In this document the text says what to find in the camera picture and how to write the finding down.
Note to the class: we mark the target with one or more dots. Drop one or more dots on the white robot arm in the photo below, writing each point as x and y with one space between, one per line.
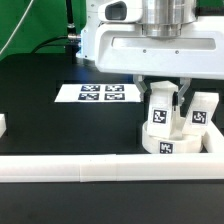
158 18

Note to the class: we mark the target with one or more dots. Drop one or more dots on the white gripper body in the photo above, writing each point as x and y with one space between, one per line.
197 53

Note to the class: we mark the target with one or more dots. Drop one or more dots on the white round stool seat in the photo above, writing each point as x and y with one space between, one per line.
156 145

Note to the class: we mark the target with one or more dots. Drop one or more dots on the white U-shaped fence wall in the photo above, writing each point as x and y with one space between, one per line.
111 167

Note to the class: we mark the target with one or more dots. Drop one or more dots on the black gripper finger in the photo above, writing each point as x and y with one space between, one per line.
139 81
178 97

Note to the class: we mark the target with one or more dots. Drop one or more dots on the white marker sheet with tags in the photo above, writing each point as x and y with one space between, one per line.
98 93

